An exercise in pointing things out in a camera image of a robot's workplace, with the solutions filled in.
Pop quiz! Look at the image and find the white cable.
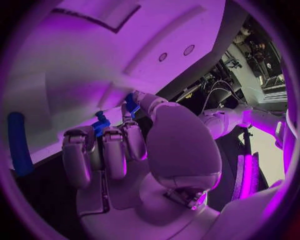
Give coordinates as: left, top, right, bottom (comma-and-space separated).
210, 80, 243, 102
203, 87, 242, 113

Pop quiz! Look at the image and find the cluttered workshop desk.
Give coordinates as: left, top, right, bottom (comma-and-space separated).
220, 16, 290, 107

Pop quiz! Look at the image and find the glowing light bar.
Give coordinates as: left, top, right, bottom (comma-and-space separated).
237, 153, 255, 201

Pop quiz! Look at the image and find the blue long cylinder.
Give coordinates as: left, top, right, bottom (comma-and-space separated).
7, 111, 35, 177

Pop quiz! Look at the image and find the blue block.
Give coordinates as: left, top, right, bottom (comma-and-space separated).
124, 92, 142, 120

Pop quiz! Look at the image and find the white task board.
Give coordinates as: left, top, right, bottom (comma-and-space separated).
4, 0, 227, 171

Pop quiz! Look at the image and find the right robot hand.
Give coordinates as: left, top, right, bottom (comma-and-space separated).
61, 90, 224, 240

